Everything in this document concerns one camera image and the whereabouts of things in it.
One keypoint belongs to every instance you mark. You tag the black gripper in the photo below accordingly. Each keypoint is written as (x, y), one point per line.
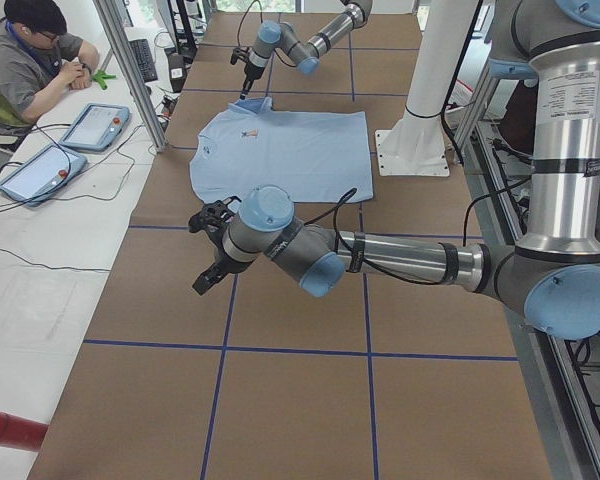
(251, 70)
(221, 260)

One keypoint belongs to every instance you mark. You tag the light blue polo shirt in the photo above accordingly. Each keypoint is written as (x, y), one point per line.
(315, 157)

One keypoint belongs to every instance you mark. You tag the black keyboard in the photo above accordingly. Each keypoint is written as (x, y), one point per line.
(143, 56)

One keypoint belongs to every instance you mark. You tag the green plastic object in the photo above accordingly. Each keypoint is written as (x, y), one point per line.
(101, 78)

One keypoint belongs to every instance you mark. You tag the far blue teach pendant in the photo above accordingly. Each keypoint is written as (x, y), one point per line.
(96, 127)

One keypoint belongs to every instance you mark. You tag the blue teach pendant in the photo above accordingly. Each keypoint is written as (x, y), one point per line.
(39, 178)
(96, 127)

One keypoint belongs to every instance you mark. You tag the near blue teach pendant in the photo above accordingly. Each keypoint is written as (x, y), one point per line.
(39, 178)

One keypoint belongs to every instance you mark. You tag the seated person grey shirt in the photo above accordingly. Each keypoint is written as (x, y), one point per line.
(39, 62)

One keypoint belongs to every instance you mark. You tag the red cylinder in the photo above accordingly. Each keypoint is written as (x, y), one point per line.
(21, 433)

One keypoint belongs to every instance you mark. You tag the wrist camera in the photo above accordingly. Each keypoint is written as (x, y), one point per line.
(239, 54)
(214, 218)

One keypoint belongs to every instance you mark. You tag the aluminium frame post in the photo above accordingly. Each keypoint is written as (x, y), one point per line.
(112, 23)

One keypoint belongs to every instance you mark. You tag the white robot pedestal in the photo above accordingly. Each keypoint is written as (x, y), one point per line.
(415, 145)

